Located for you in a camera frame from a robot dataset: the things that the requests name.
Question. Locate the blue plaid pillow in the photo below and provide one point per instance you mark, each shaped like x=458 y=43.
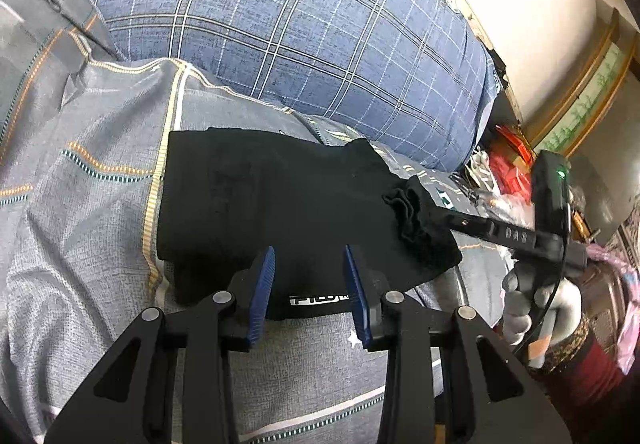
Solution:
x=280 y=19

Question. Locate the person's right forearm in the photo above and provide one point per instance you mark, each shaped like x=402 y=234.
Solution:
x=580 y=359

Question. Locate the framed bamboo picture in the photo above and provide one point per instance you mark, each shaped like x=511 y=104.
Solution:
x=580 y=94

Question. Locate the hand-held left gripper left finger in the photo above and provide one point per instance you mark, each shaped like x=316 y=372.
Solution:
x=264 y=280

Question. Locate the red packets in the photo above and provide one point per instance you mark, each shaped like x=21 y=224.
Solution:
x=510 y=159

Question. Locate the pink plastic bag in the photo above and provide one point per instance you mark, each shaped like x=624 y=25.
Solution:
x=617 y=284

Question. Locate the black pants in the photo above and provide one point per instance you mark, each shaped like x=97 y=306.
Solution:
x=280 y=209

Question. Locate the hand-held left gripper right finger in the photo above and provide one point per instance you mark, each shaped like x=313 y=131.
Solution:
x=353 y=280

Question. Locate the grey pillow with orange stripes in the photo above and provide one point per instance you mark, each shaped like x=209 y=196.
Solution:
x=40 y=19

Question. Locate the person's right hand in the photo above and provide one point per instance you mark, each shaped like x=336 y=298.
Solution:
x=530 y=309

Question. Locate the grey striped bed sheet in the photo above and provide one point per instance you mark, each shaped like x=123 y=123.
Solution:
x=90 y=234

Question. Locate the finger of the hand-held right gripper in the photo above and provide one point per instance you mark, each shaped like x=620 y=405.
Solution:
x=463 y=221

